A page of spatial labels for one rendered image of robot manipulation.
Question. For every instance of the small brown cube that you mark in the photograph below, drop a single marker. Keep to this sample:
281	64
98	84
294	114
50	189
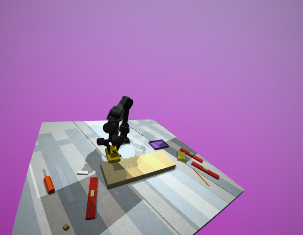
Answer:
65	227

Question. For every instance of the purple shallow tray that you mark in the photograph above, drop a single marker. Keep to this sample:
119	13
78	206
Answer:
158	144

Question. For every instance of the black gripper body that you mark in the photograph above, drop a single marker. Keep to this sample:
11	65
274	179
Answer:
102	141

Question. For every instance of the dark red long flat bar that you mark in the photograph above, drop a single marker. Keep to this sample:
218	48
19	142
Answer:
91	203
191	155
204	169

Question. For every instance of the tan flat rectangular panel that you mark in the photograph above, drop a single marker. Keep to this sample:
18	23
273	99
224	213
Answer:
135	168

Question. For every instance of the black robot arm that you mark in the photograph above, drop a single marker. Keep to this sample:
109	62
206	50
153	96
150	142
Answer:
118	113

